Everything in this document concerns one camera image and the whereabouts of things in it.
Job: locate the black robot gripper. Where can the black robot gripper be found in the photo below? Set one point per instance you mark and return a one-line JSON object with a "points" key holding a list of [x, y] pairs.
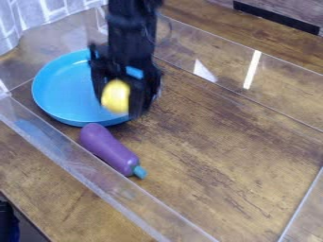
{"points": [[125, 56]]}

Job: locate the yellow toy lemon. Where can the yellow toy lemon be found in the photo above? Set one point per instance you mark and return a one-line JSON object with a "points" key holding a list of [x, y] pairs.
{"points": [[115, 96]]}

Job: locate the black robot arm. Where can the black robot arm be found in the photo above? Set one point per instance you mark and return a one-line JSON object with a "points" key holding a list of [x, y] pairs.
{"points": [[131, 9]]}

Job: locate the blue round tray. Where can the blue round tray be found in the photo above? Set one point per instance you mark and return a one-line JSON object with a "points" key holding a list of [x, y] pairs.
{"points": [[63, 92]]}

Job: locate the purple toy eggplant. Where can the purple toy eggplant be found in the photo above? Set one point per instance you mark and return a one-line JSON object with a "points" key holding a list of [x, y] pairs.
{"points": [[100, 143]]}

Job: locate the white patterned curtain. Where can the white patterned curtain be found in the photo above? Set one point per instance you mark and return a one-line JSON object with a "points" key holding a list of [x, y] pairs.
{"points": [[24, 14]]}

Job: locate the clear acrylic enclosure wall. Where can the clear acrylic enclosure wall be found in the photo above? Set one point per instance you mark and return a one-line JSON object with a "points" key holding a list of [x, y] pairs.
{"points": [[231, 141]]}

